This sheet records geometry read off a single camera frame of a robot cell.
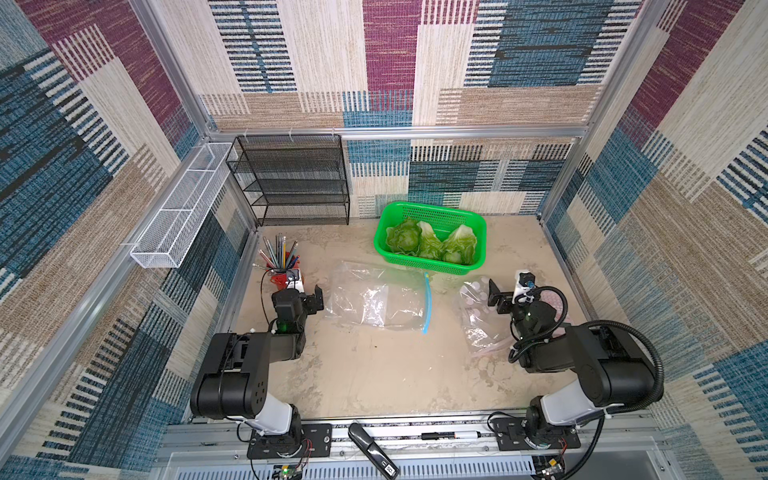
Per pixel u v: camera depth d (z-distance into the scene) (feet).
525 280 2.49
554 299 2.25
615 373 1.48
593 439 2.35
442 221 3.77
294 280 2.64
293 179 3.56
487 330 2.99
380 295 3.27
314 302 2.86
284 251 3.16
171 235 2.35
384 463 2.21
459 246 3.26
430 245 3.28
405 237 3.35
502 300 2.67
